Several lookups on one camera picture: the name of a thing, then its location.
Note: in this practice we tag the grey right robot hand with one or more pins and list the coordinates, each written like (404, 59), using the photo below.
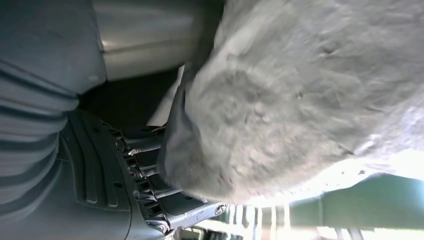
(99, 185)

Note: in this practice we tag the green conveyor belt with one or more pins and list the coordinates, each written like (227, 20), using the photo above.
(364, 202)

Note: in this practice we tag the metal conveyor frame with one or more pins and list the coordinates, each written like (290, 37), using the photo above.
(251, 217)

